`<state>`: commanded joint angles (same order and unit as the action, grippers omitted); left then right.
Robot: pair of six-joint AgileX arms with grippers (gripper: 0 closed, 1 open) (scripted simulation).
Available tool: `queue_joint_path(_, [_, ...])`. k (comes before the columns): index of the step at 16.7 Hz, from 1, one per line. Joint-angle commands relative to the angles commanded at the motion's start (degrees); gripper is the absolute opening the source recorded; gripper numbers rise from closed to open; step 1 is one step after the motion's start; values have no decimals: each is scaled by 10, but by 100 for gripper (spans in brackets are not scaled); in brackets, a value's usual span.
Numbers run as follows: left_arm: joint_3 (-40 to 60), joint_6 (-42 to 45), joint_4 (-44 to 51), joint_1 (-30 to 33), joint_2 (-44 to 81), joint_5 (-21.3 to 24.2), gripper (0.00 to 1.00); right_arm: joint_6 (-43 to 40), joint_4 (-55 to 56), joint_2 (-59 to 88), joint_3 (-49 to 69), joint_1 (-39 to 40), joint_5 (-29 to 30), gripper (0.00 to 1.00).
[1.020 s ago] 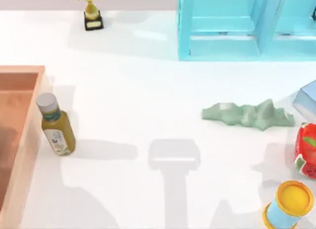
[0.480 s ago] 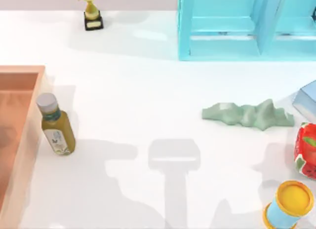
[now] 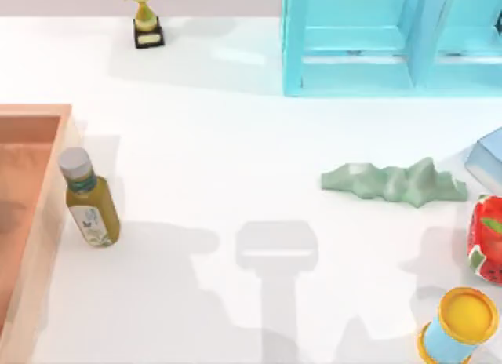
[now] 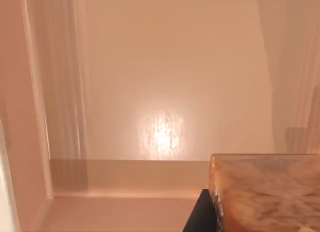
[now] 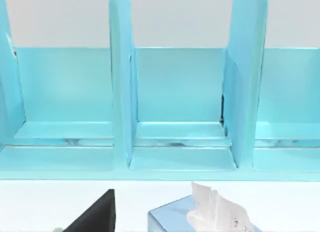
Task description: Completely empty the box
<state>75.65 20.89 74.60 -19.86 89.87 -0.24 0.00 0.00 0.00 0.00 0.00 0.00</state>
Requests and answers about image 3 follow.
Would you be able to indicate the crumpled green cloth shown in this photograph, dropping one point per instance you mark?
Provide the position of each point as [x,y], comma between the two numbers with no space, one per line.
[392,183]

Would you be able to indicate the green bottle with grey cap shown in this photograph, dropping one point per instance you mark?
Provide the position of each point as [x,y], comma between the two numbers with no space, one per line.
[92,207]

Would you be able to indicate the light blue rack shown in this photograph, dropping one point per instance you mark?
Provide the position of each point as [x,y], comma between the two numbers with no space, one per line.
[353,42]

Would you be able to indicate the gold trophy with black base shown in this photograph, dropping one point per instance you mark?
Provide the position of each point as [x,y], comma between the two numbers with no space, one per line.
[147,22]

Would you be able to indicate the salmon-coloured shallow box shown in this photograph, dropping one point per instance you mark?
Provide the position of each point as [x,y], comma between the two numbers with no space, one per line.
[27,207]

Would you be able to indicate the light blue book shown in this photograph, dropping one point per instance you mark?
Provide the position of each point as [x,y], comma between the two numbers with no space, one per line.
[488,156]

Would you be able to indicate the red watermelon print carton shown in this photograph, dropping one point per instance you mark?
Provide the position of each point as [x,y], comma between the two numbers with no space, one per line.
[488,238]

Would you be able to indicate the yellow and blue can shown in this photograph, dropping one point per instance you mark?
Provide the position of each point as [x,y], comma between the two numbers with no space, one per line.
[459,325]

